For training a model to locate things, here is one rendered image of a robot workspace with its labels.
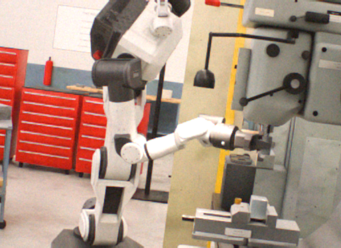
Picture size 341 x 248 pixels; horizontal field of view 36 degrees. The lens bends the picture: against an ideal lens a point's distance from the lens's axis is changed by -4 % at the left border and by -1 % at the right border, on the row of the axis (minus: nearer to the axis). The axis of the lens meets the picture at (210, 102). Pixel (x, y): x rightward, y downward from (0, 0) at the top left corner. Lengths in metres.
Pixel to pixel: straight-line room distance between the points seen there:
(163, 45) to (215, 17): 1.61
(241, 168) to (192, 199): 1.48
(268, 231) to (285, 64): 0.54
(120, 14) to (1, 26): 9.62
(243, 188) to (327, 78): 0.67
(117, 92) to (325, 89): 0.70
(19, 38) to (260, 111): 9.88
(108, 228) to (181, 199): 1.26
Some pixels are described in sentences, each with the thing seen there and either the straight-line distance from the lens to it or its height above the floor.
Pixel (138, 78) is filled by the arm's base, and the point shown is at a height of 1.40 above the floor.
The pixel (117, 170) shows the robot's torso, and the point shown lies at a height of 1.00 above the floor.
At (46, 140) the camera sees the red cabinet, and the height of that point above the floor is 0.40.
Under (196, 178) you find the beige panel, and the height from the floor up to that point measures 0.75.
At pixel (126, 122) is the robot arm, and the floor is 1.24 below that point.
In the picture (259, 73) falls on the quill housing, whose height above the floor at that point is 1.47.
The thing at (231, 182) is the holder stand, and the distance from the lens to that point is 2.18.
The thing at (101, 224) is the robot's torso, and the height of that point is 0.73.
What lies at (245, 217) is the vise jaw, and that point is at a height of 1.01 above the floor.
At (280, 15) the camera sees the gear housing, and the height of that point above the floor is 1.66.
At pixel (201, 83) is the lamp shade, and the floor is 1.42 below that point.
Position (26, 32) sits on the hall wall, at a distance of 11.36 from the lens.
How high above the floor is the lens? 1.45
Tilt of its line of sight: 3 degrees down
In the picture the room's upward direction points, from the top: 8 degrees clockwise
